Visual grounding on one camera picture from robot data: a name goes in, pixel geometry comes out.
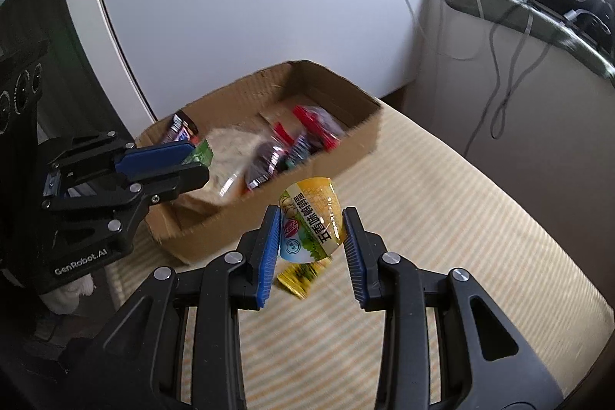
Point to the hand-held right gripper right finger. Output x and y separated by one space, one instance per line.
354 261

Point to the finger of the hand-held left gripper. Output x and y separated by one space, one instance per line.
182 179
153 155

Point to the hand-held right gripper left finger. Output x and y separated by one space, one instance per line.
269 256

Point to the green candy packet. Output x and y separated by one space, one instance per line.
202 154

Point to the yellow candy packet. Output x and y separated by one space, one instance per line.
298 278

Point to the round yellow snack packet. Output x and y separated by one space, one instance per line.
312 218

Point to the red-ended date packet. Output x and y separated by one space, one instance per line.
266 158
319 126

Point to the cardboard box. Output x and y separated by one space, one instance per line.
336 155

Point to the clear bread packet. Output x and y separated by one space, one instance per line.
226 150

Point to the striped yellow cloth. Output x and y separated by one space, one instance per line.
432 198

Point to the white crumpled cloth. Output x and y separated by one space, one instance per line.
72 294

